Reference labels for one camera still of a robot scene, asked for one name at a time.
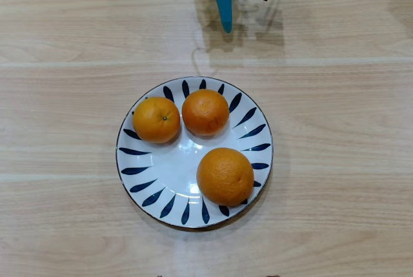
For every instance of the white plate with blue petals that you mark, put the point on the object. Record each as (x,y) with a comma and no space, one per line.
(167,167)

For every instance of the large orange with green stem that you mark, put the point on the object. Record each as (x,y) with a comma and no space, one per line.
(225,177)

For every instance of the small orange with wrinkled top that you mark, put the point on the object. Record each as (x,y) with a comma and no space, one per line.
(156,119)

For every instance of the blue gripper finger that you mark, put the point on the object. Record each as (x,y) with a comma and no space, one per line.
(226,14)

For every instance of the small reddish smooth orange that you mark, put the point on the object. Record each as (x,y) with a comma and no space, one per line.
(205,112)

